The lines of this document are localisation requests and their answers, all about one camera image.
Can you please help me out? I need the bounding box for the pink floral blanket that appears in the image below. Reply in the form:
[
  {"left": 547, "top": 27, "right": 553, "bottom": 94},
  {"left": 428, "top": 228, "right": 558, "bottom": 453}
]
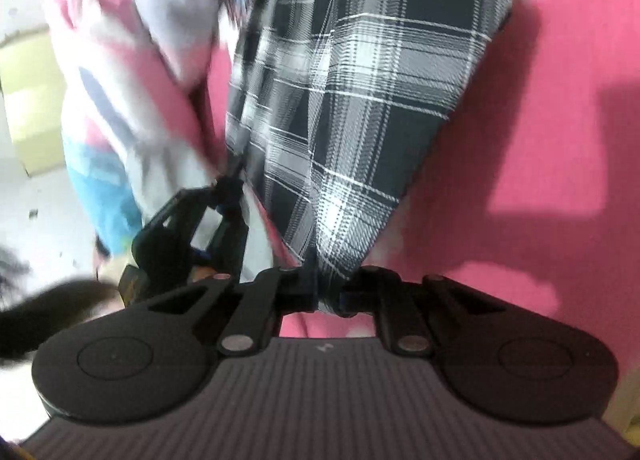
[{"left": 195, "top": 0, "right": 640, "bottom": 341}]

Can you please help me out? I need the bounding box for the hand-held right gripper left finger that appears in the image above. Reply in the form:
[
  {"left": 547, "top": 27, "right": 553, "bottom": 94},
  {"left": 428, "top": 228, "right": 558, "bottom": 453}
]
[{"left": 142, "top": 262, "right": 321, "bottom": 356}]

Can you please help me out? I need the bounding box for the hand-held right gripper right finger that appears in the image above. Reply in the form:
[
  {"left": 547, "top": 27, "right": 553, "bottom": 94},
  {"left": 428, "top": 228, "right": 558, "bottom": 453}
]
[{"left": 337, "top": 265, "right": 508, "bottom": 358}]

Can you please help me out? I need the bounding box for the pink printed duvet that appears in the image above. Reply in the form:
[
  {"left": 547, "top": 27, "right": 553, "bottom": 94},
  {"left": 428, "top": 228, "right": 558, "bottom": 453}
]
[{"left": 44, "top": 0, "right": 283, "bottom": 271}]

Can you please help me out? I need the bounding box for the black white plaid shirt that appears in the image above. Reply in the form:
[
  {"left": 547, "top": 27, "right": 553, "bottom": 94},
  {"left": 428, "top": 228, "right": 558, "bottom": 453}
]
[{"left": 224, "top": 0, "right": 516, "bottom": 317}]

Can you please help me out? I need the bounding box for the person's dark hair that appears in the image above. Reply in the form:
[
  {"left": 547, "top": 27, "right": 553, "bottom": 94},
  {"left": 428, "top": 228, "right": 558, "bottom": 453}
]
[{"left": 0, "top": 245, "right": 122, "bottom": 368}]

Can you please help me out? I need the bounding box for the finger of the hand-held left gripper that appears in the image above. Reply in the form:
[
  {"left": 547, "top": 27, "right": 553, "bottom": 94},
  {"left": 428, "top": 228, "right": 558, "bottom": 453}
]
[
  {"left": 205, "top": 175, "right": 249, "bottom": 283},
  {"left": 132, "top": 187, "right": 226, "bottom": 261}
]

